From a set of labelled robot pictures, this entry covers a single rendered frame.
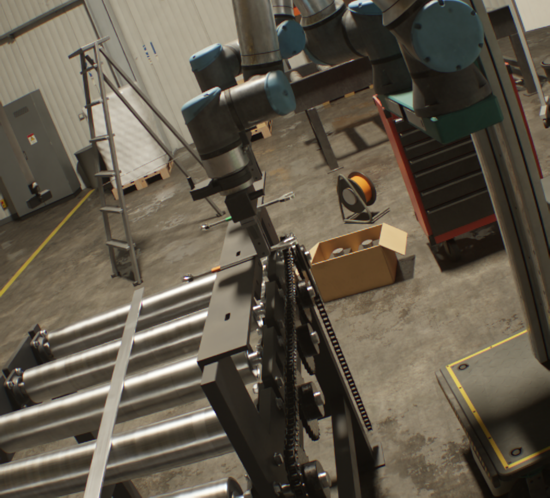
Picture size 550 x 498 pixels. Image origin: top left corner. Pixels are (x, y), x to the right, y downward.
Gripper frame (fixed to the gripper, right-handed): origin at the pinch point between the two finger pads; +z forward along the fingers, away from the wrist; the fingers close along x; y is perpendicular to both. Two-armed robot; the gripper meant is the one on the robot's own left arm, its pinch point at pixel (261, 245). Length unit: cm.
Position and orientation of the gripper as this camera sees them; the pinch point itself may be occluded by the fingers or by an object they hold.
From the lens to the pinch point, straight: 156.3
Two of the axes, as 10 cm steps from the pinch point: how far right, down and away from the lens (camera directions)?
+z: 3.7, 8.9, 2.8
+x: 0.3, -3.1, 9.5
